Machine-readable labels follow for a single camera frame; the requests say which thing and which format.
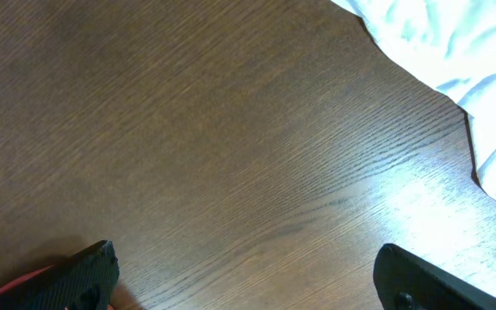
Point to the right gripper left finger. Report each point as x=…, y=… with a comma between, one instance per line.
x=71, y=284

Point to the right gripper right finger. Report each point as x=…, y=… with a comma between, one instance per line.
x=404, y=281

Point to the white t-shirt green logo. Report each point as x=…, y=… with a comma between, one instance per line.
x=449, y=45

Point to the red orange t-shirt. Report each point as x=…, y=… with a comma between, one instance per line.
x=11, y=286

